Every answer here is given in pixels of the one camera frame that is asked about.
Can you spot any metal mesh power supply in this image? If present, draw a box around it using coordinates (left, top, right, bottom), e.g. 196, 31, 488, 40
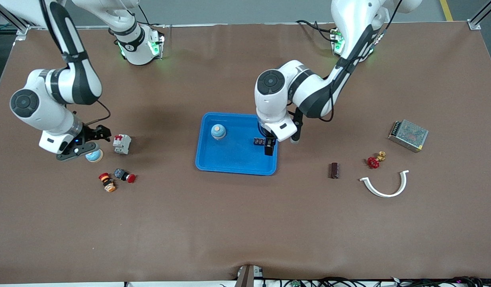
388, 119, 429, 153

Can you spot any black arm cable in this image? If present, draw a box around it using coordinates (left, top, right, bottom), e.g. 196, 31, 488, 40
319, 0, 403, 122
42, 0, 111, 126

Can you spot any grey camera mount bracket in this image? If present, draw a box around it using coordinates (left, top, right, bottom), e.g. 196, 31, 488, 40
234, 264, 265, 287

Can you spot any blue plastic tray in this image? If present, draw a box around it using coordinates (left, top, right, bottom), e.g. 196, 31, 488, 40
195, 112, 279, 176

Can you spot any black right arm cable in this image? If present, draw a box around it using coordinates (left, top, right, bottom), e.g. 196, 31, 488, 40
42, 0, 111, 126

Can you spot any red mushroom push button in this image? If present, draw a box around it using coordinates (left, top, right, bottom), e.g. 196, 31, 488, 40
113, 168, 137, 184

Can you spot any white circuit breaker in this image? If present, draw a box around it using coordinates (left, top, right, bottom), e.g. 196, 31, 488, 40
112, 134, 132, 155

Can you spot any white half-round pipe clamp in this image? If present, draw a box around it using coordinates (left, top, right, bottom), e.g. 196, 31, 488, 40
359, 170, 410, 198

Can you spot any brown table mat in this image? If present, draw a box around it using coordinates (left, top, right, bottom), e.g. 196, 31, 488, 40
0, 22, 491, 284

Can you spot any black base cable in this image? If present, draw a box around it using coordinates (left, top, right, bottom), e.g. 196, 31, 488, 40
295, 19, 337, 43
138, 3, 168, 28

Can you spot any brass valve red handle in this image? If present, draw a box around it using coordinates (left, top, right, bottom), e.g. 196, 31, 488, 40
367, 151, 387, 169

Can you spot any aluminium frame profile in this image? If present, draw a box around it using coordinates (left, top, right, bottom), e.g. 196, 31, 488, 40
466, 0, 491, 31
0, 8, 32, 42

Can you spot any black right base cable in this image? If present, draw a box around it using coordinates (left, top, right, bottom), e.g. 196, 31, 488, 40
138, 3, 168, 28

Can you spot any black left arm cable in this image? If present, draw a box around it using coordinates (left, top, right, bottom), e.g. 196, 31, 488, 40
319, 0, 403, 122

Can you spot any black left base cable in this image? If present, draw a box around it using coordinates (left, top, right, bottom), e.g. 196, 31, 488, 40
295, 19, 337, 43

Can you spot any small red orange push button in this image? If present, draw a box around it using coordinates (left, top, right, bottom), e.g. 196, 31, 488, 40
98, 172, 117, 193

